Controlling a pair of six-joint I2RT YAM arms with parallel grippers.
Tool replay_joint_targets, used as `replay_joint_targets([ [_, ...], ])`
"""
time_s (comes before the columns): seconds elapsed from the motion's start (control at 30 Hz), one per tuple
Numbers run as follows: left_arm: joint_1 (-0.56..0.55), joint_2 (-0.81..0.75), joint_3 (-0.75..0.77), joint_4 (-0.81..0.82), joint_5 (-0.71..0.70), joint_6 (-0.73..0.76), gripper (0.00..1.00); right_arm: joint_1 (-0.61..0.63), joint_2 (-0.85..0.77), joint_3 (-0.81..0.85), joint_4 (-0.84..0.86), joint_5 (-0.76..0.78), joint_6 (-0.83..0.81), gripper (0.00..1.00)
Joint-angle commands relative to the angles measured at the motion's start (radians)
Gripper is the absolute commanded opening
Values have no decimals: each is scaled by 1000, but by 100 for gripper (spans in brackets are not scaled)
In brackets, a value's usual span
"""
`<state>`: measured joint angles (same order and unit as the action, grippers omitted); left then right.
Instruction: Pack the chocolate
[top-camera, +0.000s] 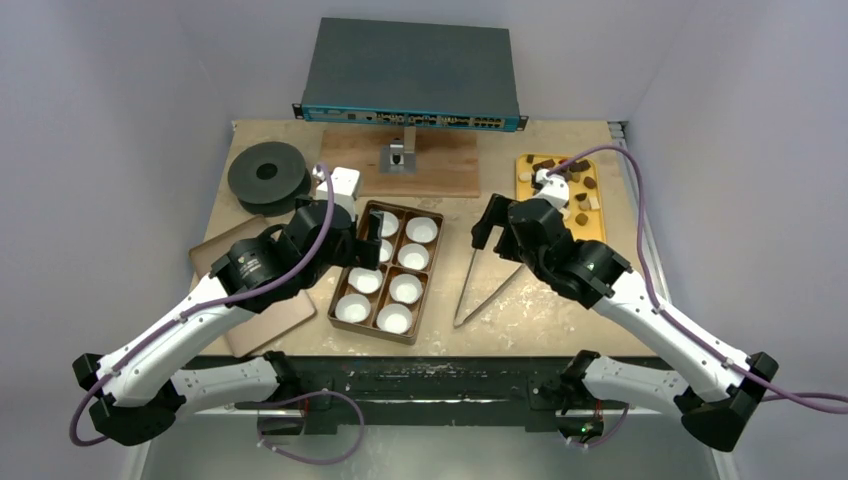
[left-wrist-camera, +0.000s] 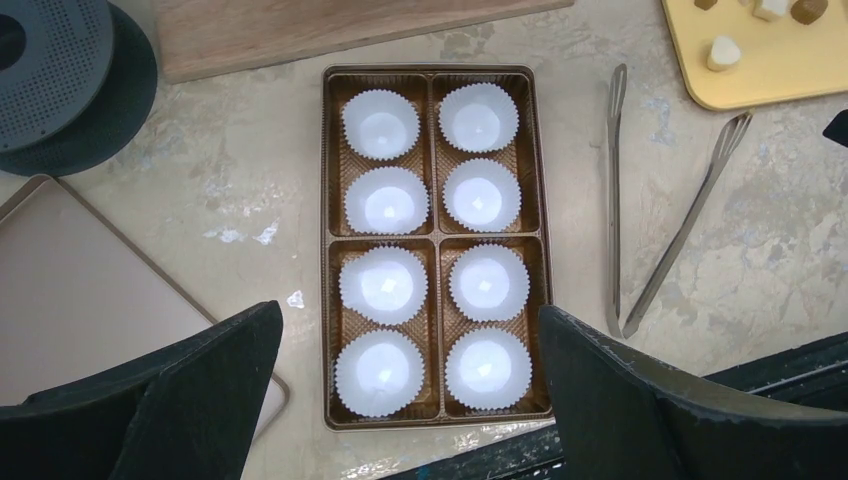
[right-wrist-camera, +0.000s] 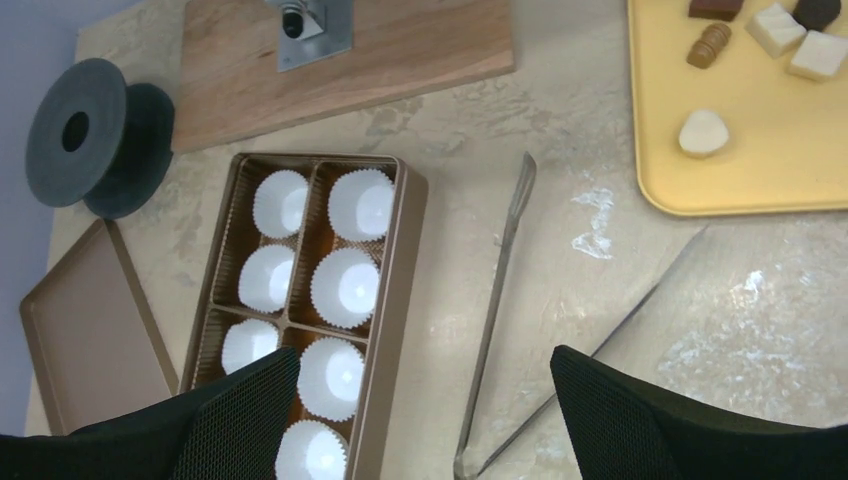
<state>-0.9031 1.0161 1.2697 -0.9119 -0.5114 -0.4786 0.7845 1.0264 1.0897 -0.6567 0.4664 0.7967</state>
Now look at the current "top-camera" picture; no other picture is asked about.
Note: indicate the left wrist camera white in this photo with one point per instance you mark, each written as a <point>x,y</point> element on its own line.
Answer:
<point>346,184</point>

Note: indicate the metal tweezers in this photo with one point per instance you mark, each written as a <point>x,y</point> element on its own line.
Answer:
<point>487,277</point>

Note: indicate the blue network switch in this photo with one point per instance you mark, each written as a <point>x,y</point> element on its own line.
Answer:
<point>407,74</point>

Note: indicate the brown chocolate box tray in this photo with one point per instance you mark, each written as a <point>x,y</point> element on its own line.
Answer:
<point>382,298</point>

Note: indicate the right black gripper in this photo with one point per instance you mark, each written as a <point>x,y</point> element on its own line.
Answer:
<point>502,219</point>

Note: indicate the dark square chocolate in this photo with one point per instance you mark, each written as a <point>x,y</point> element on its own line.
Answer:
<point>547,164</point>

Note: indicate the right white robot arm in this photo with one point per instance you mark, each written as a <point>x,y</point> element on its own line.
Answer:
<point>710,386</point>

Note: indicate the black filament spool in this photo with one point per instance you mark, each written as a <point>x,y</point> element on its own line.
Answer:
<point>266,178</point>

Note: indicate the wooden board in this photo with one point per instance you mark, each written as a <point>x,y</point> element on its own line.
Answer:
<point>447,161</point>

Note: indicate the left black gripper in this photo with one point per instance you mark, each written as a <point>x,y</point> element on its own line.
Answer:
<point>369,247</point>

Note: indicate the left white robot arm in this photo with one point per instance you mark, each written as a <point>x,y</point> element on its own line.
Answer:
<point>138,391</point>

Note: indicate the metal switch stand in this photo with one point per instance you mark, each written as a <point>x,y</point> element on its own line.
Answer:
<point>398,157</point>

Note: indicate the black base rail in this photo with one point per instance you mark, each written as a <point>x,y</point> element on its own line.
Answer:
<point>511,391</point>

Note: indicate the yellow plastic tray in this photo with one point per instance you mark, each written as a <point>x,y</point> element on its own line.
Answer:
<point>583,215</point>

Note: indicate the white paper cup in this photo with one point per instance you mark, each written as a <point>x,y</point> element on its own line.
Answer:
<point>414,256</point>
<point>406,289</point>
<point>421,229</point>
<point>353,308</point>
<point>365,281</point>
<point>389,225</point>
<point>394,318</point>
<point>386,251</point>

